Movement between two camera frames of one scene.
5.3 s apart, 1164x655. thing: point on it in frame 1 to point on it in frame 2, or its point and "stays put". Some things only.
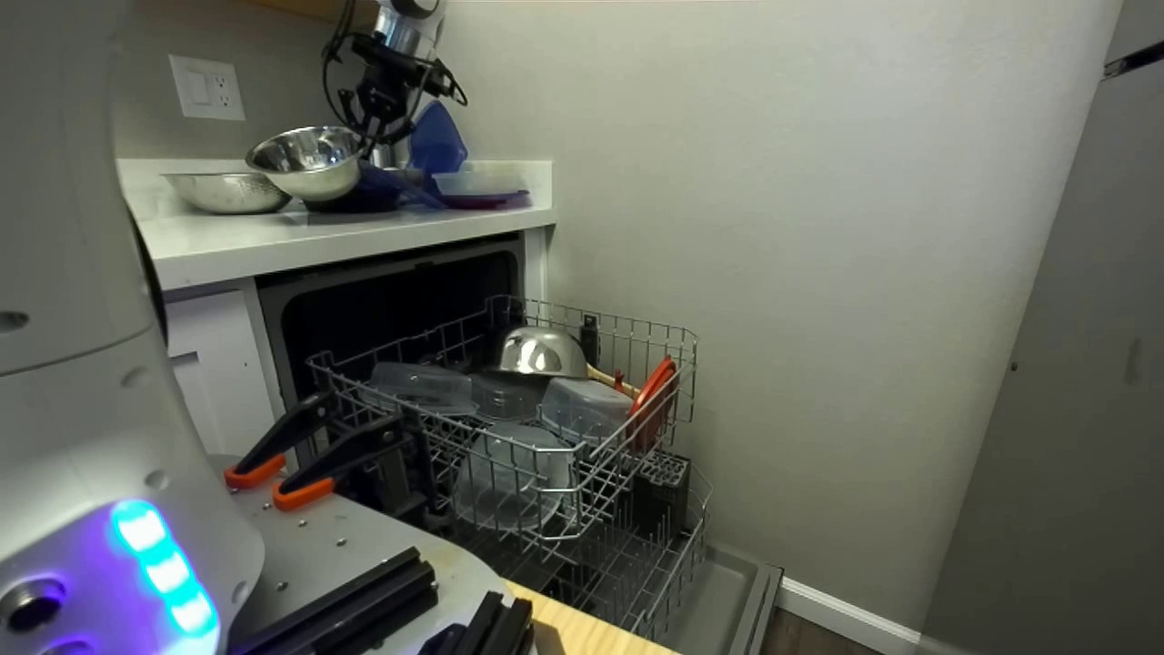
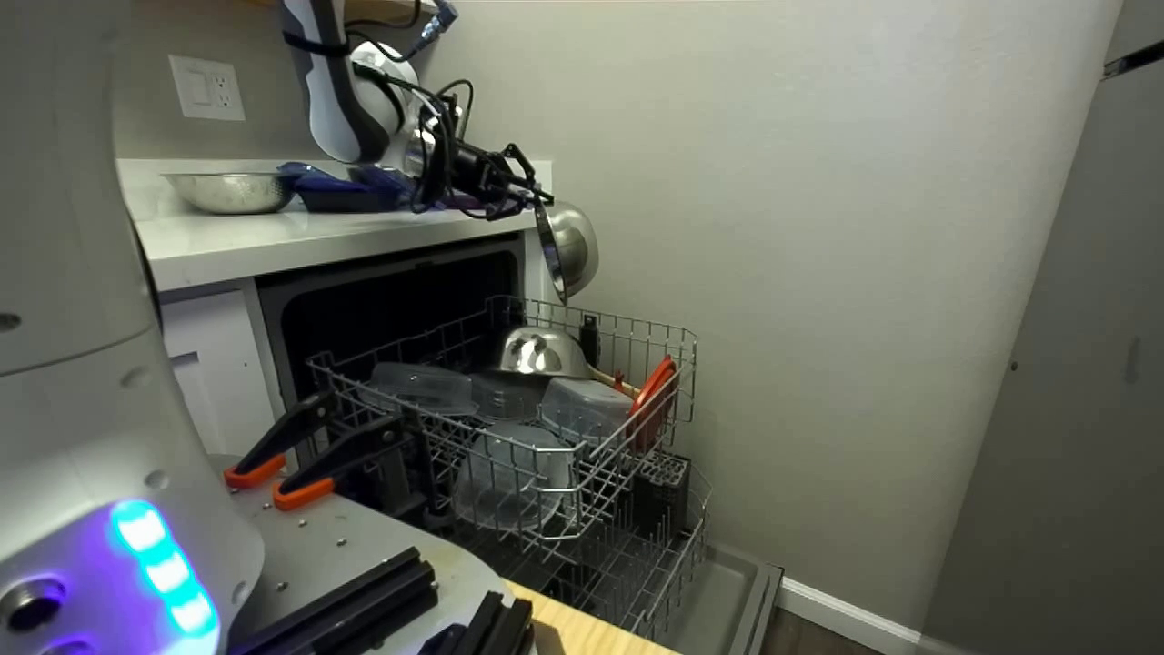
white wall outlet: (206, 88) stays put
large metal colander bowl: (230, 190) stays put
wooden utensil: (611, 380) stays put
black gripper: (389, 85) to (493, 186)
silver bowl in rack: (539, 356) stays put
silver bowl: (310, 161) to (571, 244)
